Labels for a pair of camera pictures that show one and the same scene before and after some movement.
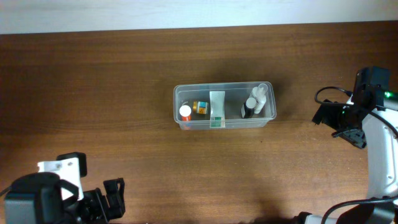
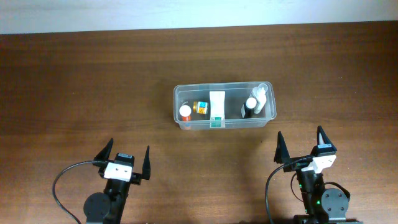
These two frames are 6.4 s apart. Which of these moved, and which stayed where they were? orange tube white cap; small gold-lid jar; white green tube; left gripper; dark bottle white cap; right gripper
Moved: right gripper; left gripper
Stayed: small gold-lid jar; orange tube white cap; white green tube; dark bottle white cap
